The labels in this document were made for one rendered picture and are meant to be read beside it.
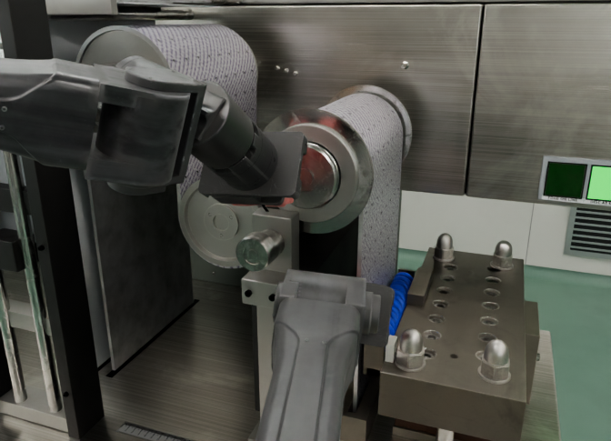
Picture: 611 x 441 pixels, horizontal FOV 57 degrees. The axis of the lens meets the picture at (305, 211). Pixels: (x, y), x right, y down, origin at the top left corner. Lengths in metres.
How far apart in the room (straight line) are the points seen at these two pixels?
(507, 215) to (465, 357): 2.72
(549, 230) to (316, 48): 2.64
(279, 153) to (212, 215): 0.21
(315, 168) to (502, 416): 0.34
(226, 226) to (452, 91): 0.42
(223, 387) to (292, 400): 0.54
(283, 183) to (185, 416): 0.42
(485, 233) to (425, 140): 2.54
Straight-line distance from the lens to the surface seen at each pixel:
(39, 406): 0.88
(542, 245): 3.48
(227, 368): 0.92
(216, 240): 0.73
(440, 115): 0.93
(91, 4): 0.73
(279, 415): 0.34
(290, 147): 0.53
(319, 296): 0.45
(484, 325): 0.80
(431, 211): 3.44
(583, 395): 2.59
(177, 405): 0.86
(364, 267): 0.69
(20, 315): 0.81
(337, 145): 0.62
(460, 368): 0.70
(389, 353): 0.69
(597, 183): 0.95
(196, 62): 0.76
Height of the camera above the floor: 1.42
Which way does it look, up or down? 19 degrees down
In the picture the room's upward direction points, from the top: straight up
